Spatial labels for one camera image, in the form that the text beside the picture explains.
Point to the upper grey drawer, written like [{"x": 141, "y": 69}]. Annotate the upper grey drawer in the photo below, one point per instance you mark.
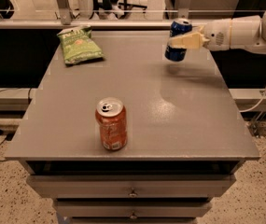
[{"x": 130, "y": 186}]

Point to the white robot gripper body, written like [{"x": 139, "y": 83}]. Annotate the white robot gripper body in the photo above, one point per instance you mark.
[{"x": 216, "y": 34}]

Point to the green chip bag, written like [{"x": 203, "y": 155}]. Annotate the green chip bag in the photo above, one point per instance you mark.
[{"x": 77, "y": 45}]

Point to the blue pepsi can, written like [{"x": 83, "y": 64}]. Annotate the blue pepsi can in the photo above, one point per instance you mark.
[{"x": 175, "y": 50}]

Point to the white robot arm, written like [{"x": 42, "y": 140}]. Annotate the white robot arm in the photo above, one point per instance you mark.
[{"x": 247, "y": 33}]

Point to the orange soda can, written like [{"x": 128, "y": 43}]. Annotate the orange soda can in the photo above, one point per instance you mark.
[{"x": 110, "y": 114}]

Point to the grey drawer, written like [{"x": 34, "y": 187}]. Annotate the grey drawer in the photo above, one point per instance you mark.
[
  {"x": 130, "y": 186},
  {"x": 132, "y": 208}
]

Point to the grey drawer cabinet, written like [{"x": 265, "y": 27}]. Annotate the grey drawer cabinet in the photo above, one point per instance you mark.
[{"x": 181, "y": 119}]

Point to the metal guard rail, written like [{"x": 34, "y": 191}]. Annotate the metal guard rail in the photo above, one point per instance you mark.
[{"x": 54, "y": 14}]

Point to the lower grey drawer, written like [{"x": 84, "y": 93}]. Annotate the lower grey drawer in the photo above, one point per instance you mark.
[{"x": 132, "y": 208}]

